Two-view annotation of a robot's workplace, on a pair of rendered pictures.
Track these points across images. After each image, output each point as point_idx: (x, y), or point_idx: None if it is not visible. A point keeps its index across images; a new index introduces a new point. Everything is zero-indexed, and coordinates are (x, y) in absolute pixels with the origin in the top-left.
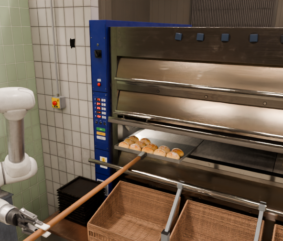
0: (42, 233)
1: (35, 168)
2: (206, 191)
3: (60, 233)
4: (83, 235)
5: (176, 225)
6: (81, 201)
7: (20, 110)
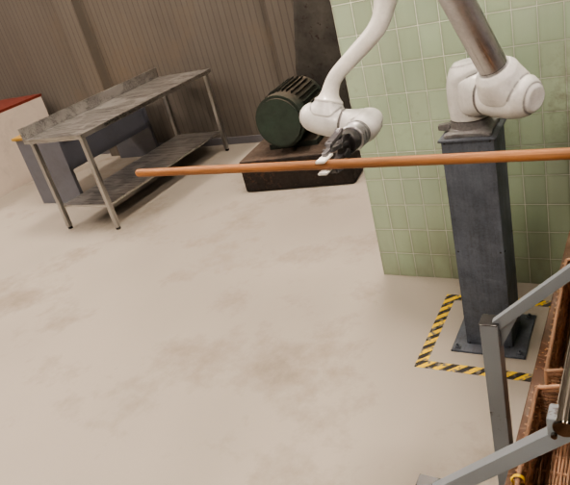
0: (317, 166)
1: (519, 99)
2: None
3: (563, 260)
4: None
5: None
6: (404, 159)
7: None
